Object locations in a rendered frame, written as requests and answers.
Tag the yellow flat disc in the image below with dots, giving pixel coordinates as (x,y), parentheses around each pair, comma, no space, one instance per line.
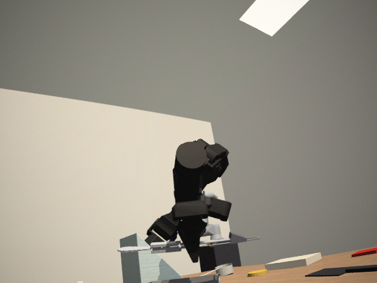
(257,273)

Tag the red spatula with wooden handle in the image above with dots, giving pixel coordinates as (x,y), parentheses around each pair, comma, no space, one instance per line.
(365,252)

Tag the cream flat rectangular block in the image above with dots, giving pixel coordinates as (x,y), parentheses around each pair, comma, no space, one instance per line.
(294,262)

